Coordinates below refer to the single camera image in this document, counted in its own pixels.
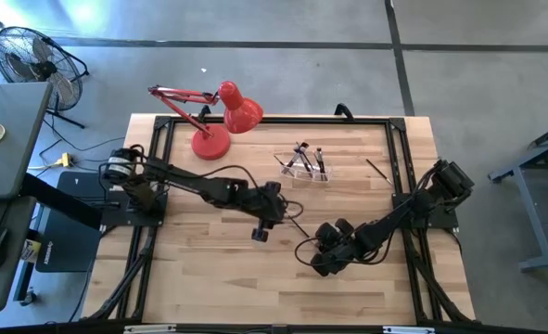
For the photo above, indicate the red desk lamp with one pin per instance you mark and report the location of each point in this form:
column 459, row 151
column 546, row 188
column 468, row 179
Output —
column 211, row 144

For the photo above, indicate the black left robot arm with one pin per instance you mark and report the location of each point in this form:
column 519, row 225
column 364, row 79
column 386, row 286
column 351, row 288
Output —
column 194, row 183

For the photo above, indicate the black shelving unit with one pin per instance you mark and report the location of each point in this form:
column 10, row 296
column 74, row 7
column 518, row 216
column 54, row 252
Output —
column 278, row 119

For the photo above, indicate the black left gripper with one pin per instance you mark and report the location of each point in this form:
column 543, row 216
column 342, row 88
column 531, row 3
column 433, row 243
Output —
column 269, row 206

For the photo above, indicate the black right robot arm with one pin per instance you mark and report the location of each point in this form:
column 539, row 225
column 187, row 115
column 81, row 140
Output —
column 417, row 204

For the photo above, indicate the yellow black label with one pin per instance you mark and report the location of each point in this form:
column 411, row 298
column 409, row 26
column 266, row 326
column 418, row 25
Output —
column 31, row 250

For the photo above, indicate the dark desk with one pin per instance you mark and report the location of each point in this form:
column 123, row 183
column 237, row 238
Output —
column 0, row 287

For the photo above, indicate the white bracket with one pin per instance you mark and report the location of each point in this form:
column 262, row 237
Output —
column 148, row 329
column 408, row 330

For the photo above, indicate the black floor fan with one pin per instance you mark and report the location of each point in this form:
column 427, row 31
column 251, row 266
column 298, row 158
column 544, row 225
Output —
column 37, row 69

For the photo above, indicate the grey desk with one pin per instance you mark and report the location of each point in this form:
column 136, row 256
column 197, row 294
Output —
column 9, row 139

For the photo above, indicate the thin liner makeup brush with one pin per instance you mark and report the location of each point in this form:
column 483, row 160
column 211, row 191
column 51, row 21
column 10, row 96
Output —
column 379, row 171

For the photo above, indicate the short angled makeup brush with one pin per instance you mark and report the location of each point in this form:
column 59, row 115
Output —
column 324, row 169

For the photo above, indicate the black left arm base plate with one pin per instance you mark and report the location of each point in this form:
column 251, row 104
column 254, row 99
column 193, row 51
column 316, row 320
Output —
column 116, row 218

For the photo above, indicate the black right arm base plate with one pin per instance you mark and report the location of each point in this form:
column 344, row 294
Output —
column 445, row 218

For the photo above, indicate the blue-grey workbench frame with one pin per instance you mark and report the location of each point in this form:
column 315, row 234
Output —
column 533, row 209

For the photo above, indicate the round-tipped black makeup brush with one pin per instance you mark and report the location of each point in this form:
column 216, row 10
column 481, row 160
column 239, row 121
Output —
column 307, row 168

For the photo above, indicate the yellow power plug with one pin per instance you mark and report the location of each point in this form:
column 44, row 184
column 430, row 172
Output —
column 65, row 161

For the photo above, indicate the clear acrylic brush organizer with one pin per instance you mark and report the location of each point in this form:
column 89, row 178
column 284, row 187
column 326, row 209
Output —
column 310, row 174

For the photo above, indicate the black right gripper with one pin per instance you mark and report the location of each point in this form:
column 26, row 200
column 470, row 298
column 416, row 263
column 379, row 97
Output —
column 343, row 250

